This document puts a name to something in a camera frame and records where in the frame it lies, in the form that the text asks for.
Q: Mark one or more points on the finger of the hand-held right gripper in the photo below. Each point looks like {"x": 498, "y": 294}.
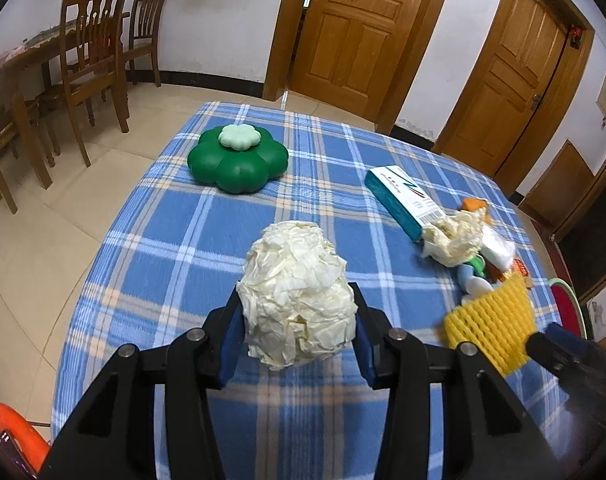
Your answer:
{"x": 568, "y": 335}
{"x": 548, "y": 355}

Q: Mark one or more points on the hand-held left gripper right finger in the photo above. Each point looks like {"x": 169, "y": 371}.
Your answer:
{"x": 363, "y": 350}

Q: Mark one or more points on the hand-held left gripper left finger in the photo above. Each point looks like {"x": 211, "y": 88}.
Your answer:
{"x": 233, "y": 345}

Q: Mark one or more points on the yellow foam fruit net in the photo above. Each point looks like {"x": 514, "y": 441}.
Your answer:
{"x": 488, "y": 320}

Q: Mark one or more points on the large cream paper ball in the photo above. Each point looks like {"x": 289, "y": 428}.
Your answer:
{"x": 298, "y": 290}

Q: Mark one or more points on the light blue curved plastic piece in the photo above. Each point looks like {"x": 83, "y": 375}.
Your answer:
{"x": 470, "y": 282}

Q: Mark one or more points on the red round stool green rim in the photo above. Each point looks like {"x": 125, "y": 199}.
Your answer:
{"x": 565, "y": 310}

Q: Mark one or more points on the orange snack wrapper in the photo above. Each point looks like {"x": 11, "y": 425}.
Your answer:
{"x": 520, "y": 267}

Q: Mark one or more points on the white plastic wrapper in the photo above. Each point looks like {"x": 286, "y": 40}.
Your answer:
{"x": 500, "y": 250}

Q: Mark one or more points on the small crumpled cream paper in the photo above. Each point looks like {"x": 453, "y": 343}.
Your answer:
{"x": 453, "y": 240}

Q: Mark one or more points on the small wooden cabinet door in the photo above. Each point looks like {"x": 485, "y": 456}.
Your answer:
{"x": 558, "y": 185}

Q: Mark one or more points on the orange cloth pouch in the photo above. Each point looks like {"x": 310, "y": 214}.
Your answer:
{"x": 475, "y": 205}

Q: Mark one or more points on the white and teal cardboard box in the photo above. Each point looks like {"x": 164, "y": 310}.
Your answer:
{"x": 398, "y": 192}

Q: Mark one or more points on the green flower-shaped container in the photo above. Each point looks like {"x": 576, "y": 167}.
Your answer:
{"x": 238, "y": 170}

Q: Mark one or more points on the blue plaid blanket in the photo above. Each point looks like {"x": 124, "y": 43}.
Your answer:
{"x": 308, "y": 170}

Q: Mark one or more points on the orange plastic object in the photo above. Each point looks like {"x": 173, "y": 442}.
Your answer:
{"x": 8, "y": 425}

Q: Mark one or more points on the red door ornament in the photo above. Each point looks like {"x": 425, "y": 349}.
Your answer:
{"x": 576, "y": 36}

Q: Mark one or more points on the tall wooden dining chair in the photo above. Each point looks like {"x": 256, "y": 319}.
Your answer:
{"x": 78, "y": 80}

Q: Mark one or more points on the wooden dining table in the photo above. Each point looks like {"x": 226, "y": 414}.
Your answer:
{"x": 23, "y": 57}

